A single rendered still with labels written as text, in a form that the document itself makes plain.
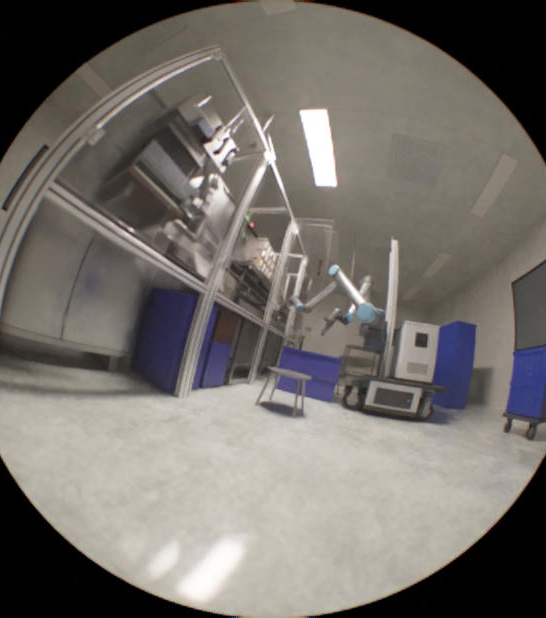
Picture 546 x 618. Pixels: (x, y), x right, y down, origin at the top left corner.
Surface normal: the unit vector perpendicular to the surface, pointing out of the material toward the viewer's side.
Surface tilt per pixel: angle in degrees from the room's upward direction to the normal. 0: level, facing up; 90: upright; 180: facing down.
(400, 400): 90
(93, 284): 90
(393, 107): 180
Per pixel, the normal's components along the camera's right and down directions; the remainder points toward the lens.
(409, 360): -0.40, -0.28
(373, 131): -0.24, 0.95
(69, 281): 0.93, 0.17
